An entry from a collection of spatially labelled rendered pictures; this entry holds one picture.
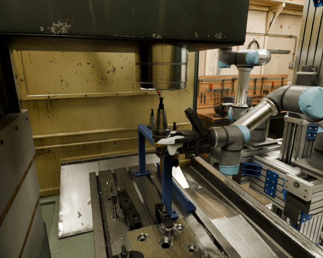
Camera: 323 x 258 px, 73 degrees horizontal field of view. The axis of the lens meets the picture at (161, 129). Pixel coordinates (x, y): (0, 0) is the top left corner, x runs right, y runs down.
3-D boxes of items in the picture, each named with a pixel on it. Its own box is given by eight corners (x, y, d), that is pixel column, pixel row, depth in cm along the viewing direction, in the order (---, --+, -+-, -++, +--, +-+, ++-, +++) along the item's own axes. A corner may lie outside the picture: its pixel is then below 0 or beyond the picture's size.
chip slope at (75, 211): (171, 174, 197) (172, 148, 190) (214, 226, 134) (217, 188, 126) (64, 193, 168) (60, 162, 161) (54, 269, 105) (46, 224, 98)
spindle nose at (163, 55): (135, 85, 75) (134, 48, 71) (181, 85, 76) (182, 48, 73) (136, 90, 59) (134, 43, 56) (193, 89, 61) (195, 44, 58)
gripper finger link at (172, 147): (162, 159, 68) (185, 153, 73) (162, 142, 66) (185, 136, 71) (156, 156, 71) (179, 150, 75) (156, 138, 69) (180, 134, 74)
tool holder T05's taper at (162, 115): (154, 127, 74) (154, 107, 72) (166, 126, 74) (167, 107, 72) (155, 130, 69) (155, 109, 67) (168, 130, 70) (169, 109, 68)
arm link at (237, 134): (250, 148, 82) (253, 126, 79) (225, 152, 78) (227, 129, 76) (237, 142, 89) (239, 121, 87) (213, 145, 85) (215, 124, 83)
